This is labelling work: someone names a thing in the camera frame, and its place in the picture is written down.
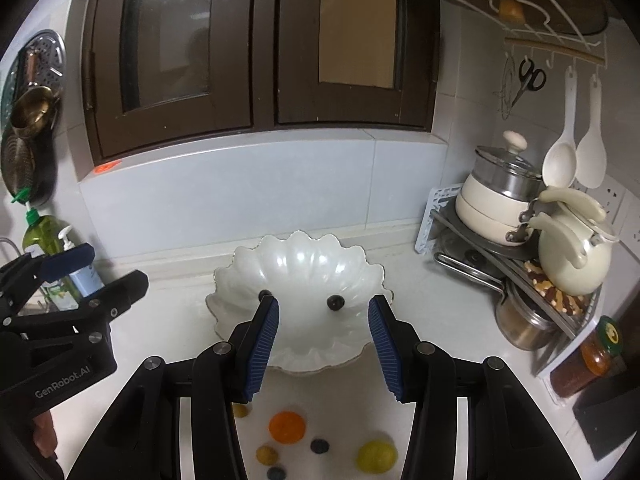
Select steel pan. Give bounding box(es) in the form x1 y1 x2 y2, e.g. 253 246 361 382
432 232 506 291

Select white soup ladle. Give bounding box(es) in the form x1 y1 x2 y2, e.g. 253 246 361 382
542 67 578 188

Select orange tangerine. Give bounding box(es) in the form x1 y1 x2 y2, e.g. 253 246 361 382
268 411 307 443

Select brown window sash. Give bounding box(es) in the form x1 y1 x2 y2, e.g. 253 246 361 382
252 0 441 133
82 0 258 161

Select white pump bottle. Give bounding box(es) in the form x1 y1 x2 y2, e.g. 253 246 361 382
57 226 103 298

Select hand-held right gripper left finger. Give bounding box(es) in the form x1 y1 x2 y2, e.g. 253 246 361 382
66 290 281 480

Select perforated metal steamer plate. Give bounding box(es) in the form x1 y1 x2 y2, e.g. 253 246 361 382
2 30 67 126

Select dark mesh strainer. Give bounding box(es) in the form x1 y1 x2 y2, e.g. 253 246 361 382
0 125 60 206

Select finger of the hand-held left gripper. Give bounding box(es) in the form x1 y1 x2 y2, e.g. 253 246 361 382
0 243 96 319
0 270 150 344

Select glass sauce jar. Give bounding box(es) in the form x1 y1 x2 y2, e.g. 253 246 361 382
550 316 626 398

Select white plastic rack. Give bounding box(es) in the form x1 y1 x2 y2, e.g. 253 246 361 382
414 186 463 256

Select woven brown trivet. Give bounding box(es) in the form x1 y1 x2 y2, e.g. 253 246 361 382
522 257 593 317

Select green dish soap bottle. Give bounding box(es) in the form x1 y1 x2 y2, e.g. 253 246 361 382
11 187 71 261

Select metal corner shelf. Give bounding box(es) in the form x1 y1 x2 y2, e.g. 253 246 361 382
430 207 603 341

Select brass ladle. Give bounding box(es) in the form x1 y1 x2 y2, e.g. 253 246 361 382
10 50 58 137

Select white rice paddle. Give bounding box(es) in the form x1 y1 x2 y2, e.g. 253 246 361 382
575 74 608 188

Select person's left hand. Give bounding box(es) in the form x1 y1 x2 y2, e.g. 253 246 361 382
32 410 57 461

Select black scissors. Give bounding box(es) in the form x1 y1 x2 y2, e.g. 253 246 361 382
510 57 547 108

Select cardboard sheet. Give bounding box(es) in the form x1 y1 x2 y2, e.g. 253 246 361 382
318 0 401 88

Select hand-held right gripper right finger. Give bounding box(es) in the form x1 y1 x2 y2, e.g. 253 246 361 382
367 294 583 480

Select cream saucepan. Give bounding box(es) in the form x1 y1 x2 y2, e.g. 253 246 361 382
459 172 543 223

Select white scalloped bowl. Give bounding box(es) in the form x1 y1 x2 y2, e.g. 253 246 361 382
205 230 393 373

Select white wall socket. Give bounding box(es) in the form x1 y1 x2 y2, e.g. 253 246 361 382
597 180 626 213
622 205 640 243

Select cream kettle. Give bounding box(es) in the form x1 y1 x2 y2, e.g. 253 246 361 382
527 186 621 297

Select wooden rod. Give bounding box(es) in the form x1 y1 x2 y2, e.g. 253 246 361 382
504 35 603 66

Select yellow green plum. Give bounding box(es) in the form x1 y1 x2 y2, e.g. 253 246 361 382
356 439 399 473

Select black cleaver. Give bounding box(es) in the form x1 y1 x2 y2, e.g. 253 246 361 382
572 360 640 461

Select white wire rack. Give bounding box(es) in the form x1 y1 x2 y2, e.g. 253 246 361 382
432 0 608 71

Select cream frying pan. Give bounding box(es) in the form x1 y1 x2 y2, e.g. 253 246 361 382
454 195 538 247

